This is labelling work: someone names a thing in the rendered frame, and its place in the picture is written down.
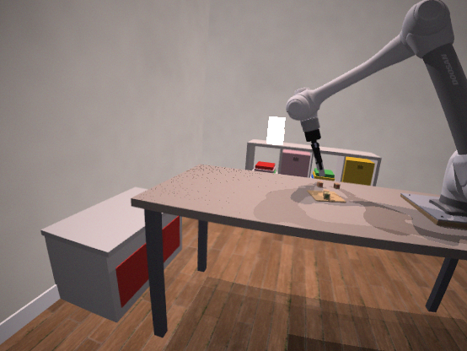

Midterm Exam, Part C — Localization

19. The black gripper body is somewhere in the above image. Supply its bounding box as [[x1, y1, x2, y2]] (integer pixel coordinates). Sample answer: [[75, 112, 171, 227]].
[[304, 129, 321, 144]]

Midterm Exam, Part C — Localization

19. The tan square mat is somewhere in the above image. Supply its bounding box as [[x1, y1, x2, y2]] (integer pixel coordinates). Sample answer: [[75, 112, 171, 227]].
[[307, 190, 346, 203]]

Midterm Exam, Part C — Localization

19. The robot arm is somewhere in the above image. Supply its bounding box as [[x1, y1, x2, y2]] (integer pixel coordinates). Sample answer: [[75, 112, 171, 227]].
[[286, 0, 467, 217]]

